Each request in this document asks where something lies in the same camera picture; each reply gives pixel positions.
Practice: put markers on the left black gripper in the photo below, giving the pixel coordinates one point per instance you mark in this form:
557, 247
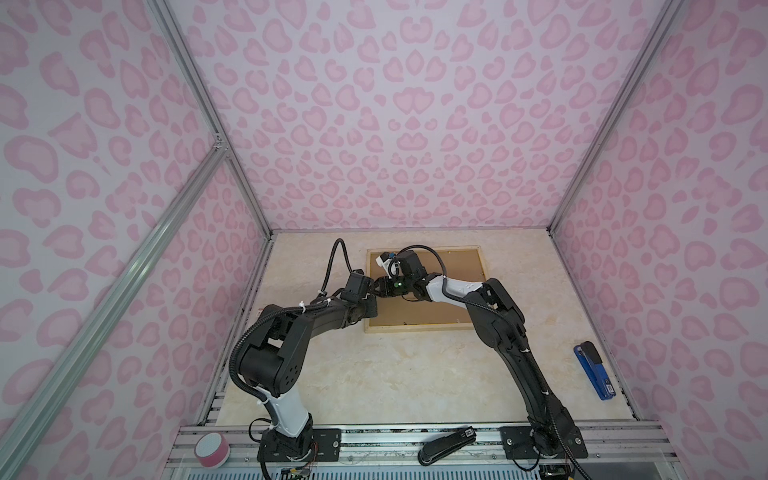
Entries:
373, 312

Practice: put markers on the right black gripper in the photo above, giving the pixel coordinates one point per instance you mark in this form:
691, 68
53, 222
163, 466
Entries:
385, 288

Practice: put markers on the light wooden picture frame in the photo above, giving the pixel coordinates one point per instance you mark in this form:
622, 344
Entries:
420, 327

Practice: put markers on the brown frame backing board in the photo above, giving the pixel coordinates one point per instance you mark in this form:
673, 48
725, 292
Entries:
462, 264

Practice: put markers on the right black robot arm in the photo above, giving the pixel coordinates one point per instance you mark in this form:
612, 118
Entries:
500, 325

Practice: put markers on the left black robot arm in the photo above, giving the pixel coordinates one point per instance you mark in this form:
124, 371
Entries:
267, 361

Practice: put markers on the black stapler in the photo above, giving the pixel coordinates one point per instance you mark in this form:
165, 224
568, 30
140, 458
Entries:
440, 447

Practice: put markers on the blue stapler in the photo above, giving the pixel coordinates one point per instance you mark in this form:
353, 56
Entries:
593, 366

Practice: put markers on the pink white tape roll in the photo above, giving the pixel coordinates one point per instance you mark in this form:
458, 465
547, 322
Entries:
212, 450

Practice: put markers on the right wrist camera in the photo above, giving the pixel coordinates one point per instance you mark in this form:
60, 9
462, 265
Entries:
388, 262

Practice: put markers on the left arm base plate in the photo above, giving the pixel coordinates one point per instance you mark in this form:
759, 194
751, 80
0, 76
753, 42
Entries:
324, 444

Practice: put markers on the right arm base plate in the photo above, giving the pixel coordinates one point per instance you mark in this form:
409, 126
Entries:
518, 444

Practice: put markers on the aluminium mounting rail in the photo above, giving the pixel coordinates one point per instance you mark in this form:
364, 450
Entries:
617, 450

